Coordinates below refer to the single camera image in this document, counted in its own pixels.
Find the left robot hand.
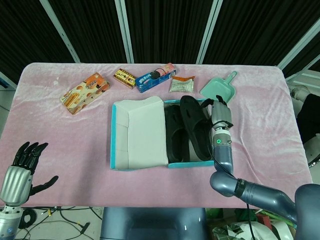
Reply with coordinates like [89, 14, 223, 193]
[0, 141, 60, 207]

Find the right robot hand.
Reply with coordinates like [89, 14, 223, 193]
[204, 94, 235, 130]

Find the black rubber slipper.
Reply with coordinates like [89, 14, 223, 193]
[165, 104, 191, 162]
[179, 95, 214, 161]

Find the teal cardboard shoe box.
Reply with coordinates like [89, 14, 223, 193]
[109, 96, 217, 172]

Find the blue cookie box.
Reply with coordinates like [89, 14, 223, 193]
[134, 62, 178, 94]

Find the small yellow red box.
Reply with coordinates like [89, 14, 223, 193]
[112, 67, 137, 90]

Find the orange biscuit box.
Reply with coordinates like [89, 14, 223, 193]
[59, 71, 111, 116]

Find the mint green dustpan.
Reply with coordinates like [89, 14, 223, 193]
[199, 70, 239, 104]

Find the silver snack packet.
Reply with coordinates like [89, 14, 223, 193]
[168, 75, 196, 93]

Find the pink plush tablecloth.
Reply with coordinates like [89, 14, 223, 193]
[0, 62, 313, 210]

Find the black bulky object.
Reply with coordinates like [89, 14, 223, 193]
[297, 93, 320, 143]

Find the green cloth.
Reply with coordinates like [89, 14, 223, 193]
[236, 209, 261, 222]

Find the green white patterned bag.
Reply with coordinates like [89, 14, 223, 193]
[211, 219, 253, 240]

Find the blue-grey robot torso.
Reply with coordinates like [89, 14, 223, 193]
[99, 206, 208, 240]

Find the white partition post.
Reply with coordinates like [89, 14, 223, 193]
[39, 0, 81, 64]
[196, 0, 223, 65]
[115, 0, 135, 64]
[276, 22, 320, 71]

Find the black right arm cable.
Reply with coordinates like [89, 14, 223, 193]
[208, 129, 254, 240]

